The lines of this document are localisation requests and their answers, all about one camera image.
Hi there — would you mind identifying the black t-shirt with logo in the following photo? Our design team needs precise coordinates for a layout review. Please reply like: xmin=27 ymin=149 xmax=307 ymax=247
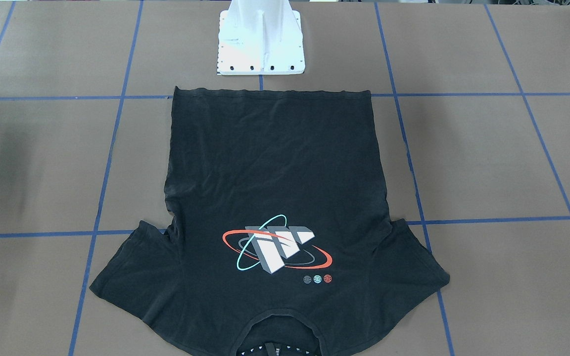
xmin=89 ymin=88 xmax=450 ymax=356

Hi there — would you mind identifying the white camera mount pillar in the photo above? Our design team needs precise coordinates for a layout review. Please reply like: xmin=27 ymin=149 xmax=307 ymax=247
xmin=217 ymin=0 xmax=306 ymax=75

